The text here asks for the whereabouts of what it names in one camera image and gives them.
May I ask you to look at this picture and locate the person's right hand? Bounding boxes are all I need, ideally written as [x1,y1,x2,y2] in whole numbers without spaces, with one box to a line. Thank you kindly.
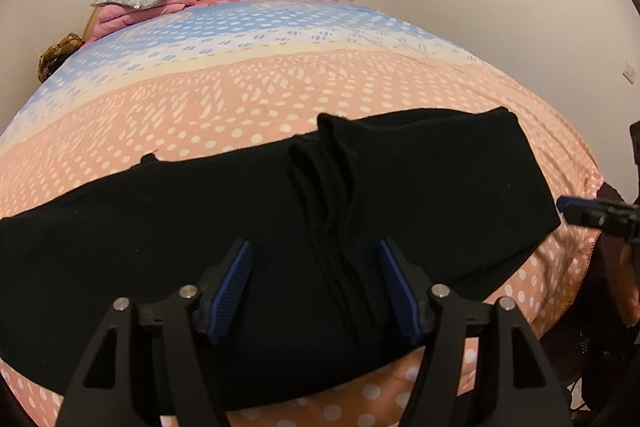
[619,247,640,324]

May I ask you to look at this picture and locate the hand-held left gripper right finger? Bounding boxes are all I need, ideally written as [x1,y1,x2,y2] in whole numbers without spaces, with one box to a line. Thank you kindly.
[378,238,573,427]

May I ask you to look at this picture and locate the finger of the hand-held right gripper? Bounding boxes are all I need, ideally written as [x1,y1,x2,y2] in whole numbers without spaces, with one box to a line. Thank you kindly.
[628,121,640,168]
[556,196,640,240]

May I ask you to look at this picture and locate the dark maroon mesh cloth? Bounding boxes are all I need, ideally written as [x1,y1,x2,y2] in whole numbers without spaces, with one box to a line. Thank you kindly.
[550,181,640,413]

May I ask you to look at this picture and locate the folded pink blanket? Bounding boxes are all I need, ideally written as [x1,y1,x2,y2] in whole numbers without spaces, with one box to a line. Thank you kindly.
[95,0,198,40]

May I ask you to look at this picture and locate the black pants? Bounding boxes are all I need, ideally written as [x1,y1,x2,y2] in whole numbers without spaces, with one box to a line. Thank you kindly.
[0,106,562,410]

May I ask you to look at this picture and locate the dotted pink and blue bedspread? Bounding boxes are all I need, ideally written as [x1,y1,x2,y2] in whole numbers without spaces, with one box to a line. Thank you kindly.
[0,0,608,427]

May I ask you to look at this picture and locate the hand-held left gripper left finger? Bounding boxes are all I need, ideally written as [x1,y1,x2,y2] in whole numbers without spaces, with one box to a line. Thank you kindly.
[55,238,253,427]

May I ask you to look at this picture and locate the brown patterned bag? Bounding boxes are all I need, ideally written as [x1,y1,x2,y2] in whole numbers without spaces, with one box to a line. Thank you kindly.
[37,33,83,82]

